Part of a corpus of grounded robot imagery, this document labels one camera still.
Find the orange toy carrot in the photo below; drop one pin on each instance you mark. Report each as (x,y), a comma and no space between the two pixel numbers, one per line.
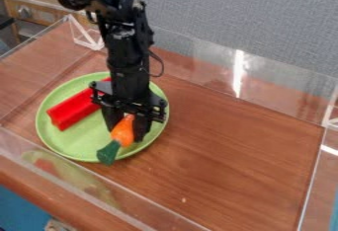
(122,138)

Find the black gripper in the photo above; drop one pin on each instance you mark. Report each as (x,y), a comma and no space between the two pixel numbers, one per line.
(126,94)

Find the wooden cabinet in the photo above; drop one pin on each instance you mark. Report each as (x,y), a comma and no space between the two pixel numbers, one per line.
(38,12)

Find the red toy block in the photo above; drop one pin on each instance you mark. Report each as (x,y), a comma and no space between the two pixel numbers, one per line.
(72,110)

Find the clear acrylic enclosure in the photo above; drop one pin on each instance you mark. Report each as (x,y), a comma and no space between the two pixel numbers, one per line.
(246,161)

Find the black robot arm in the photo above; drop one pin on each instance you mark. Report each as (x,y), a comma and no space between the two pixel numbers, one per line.
(129,37)

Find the green plate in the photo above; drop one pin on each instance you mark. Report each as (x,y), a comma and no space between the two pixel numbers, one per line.
(79,141)

